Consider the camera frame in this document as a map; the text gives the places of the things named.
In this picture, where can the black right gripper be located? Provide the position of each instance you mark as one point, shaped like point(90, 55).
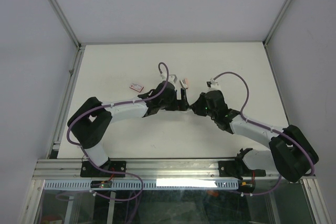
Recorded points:
point(196, 106)

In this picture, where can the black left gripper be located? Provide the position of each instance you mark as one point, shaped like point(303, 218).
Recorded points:
point(178, 104)

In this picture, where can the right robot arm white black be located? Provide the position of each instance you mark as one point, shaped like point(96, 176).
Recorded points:
point(288, 150)

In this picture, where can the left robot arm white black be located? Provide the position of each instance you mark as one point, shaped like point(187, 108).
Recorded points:
point(88, 125)

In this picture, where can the red white staple box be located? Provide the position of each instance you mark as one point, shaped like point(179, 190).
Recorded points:
point(136, 87)

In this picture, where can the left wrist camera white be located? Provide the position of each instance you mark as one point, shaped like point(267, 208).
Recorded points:
point(172, 78)

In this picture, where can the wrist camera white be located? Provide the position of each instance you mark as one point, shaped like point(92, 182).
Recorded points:
point(213, 85)
point(172, 78)

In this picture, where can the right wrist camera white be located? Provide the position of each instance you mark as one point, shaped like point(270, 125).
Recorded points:
point(213, 85)

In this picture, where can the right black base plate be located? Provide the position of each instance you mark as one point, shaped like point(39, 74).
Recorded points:
point(230, 169)

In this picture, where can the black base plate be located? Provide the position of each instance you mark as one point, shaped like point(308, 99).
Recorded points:
point(230, 169)
point(109, 169)

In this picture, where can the white slotted cable duct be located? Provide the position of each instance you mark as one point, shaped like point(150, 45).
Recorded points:
point(147, 184)

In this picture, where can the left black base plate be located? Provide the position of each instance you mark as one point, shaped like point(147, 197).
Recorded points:
point(109, 169)

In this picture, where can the aluminium mounting rail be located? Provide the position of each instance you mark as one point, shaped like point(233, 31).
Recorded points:
point(70, 168)

